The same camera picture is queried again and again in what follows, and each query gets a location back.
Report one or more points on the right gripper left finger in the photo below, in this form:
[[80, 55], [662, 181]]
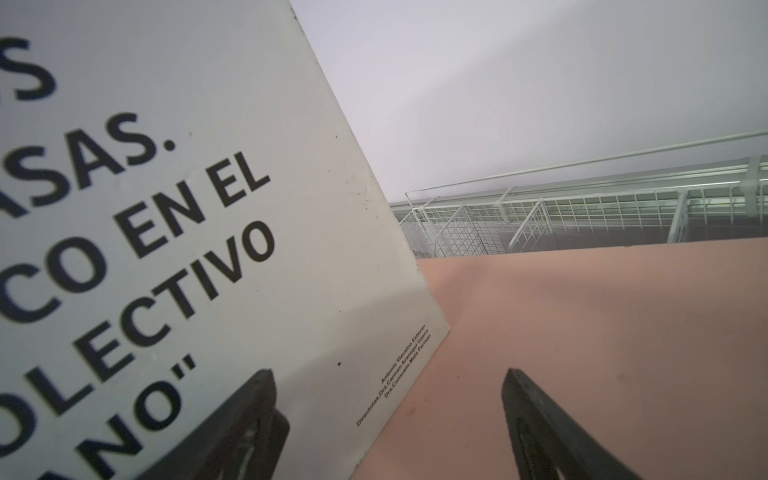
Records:
[[242, 439]]

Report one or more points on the white wire basket behind shelf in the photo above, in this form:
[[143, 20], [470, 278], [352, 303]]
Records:
[[710, 189]]

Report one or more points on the white book black lettering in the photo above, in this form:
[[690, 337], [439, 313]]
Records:
[[183, 204]]

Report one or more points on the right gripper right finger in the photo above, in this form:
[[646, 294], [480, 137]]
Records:
[[547, 442]]

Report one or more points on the yellow bookshelf pink blue shelves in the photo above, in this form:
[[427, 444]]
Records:
[[659, 352]]

